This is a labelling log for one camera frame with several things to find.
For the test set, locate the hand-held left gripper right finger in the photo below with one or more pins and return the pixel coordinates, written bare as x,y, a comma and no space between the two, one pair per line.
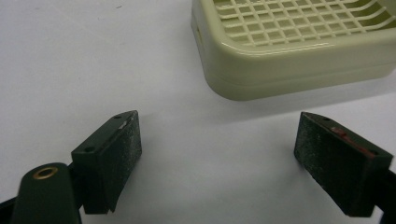
336,165

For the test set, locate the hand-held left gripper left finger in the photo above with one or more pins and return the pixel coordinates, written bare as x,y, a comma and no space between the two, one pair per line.
107,168

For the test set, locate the pale green plastic basket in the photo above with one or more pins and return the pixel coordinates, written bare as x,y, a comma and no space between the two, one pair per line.
280,71

